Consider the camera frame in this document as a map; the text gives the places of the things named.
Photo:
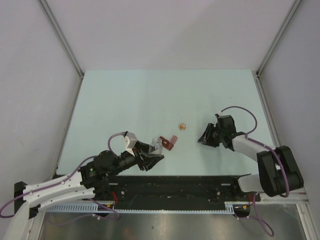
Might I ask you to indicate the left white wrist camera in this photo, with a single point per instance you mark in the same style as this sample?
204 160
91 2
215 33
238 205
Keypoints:
130 141

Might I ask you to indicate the left aluminium frame post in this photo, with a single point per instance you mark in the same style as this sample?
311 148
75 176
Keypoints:
48 13

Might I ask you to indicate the clear pill bottle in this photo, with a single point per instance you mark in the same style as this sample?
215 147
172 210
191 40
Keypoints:
156 146

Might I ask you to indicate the aluminium frame post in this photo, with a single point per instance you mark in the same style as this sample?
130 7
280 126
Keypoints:
48 13
279 36

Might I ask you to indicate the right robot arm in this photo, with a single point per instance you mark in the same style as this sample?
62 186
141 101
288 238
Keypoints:
278 172

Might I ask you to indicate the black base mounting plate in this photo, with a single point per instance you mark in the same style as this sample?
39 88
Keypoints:
176 193

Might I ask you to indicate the right aluminium frame post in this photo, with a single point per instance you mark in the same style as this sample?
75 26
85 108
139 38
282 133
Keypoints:
279 36

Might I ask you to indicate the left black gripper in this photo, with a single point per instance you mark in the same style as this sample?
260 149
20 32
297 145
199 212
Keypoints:
142 150

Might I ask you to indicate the white bottle cap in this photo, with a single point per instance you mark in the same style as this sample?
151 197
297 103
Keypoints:
182 127

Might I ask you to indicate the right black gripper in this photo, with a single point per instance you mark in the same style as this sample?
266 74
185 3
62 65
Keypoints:
206 138

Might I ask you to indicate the red pill organizer box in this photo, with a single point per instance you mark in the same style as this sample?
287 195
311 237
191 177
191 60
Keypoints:
168 144

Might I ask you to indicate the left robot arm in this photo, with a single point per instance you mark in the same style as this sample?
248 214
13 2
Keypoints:
90 180

